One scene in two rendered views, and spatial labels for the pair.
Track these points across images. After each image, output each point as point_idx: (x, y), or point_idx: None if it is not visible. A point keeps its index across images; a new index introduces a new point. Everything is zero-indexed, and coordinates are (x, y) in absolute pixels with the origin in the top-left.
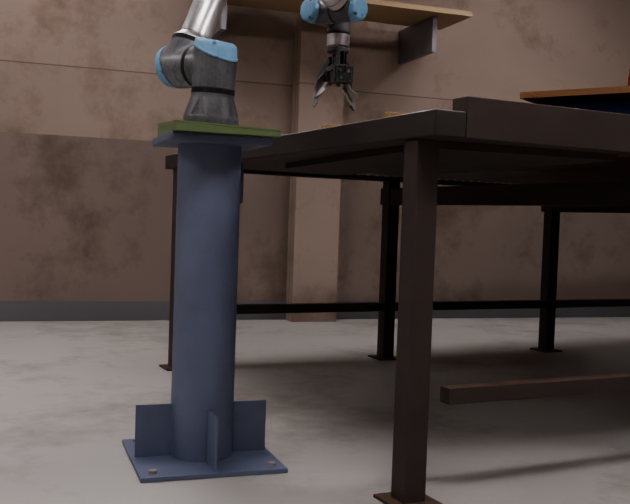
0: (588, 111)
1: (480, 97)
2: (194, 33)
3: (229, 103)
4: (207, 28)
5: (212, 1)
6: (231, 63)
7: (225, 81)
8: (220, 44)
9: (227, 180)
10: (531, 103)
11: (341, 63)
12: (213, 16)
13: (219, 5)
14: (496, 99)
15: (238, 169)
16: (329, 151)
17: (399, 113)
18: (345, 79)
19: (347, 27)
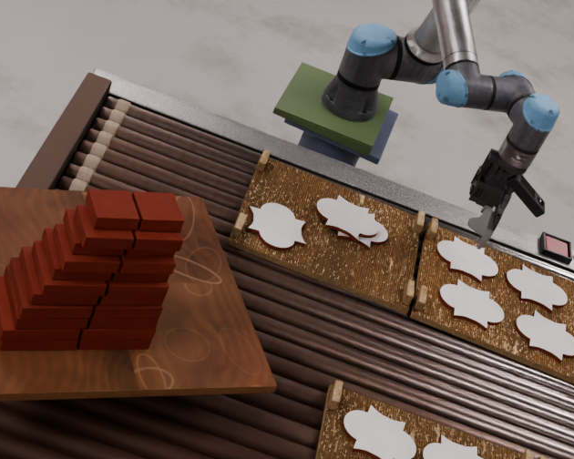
0: (38, 150)
1: (85, 78)
2: (414, 29)
3: (334, 85)
4: (419, 31)
5: (432, 8)
6: (348, 51)
7: (341, 64)
8: (353, 30)
9: (301, 141)
10: (65, 109)
11: (487, 172)
12: (426, 23)
13: (433, 15)
14: (78, 87)
15: (311, 142)
16: None
17: (261, 157)
18: (469, 190)
19: (511, 134)
